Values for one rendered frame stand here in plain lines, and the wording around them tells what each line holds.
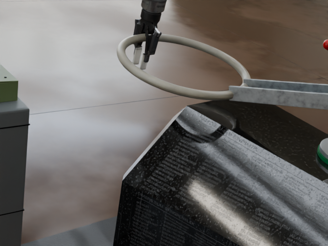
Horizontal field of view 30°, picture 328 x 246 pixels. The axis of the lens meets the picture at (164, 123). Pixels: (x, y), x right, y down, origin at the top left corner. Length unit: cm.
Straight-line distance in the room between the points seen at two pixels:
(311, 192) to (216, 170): 31
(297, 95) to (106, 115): 220
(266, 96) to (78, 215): 130
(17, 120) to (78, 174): 127
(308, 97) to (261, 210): 38
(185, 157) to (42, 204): 116
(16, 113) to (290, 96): 88
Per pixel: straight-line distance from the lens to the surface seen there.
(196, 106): 213
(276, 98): 198
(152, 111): 414
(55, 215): 295
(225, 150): 198
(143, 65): 236
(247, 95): 202
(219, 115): 210
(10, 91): 209
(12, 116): 205
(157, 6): 225
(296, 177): 186
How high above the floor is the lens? 166
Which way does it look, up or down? 25 degrees down
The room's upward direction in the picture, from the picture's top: 10 degrees clockwise
